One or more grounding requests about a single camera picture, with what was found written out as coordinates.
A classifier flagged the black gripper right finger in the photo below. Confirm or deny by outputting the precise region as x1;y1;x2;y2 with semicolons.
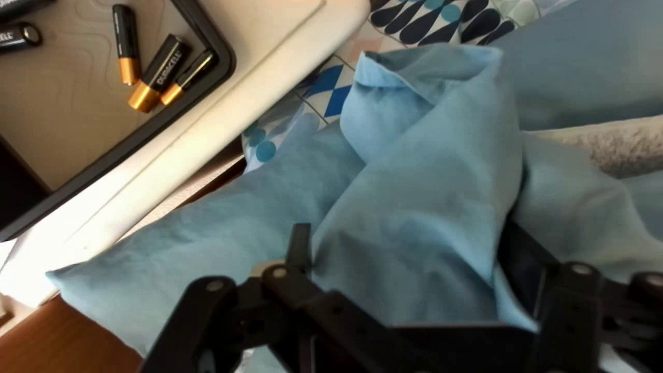
496;221;559;310

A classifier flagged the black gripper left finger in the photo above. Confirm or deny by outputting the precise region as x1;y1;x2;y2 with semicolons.
286;223;312;274

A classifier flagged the light blue towel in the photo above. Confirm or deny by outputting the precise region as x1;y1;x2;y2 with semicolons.
312;46;663;330

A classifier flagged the grey fleece blanket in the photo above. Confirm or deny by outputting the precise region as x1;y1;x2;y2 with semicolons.
537;114;663;177

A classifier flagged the patterned blue bedspread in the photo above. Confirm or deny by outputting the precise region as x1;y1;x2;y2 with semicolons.
239;0;576;174

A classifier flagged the teal pillow under blanket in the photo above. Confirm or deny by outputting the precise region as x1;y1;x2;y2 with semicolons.
49;0;663;352

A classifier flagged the black gold battery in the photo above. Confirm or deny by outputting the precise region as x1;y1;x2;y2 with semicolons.
127;32;188;114
160;50;214;105
112;4;139;84

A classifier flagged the black tray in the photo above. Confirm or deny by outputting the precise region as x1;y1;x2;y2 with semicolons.
0;0;234;240

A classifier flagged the black battery at edge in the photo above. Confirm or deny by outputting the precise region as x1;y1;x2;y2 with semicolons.
0;21;44;53

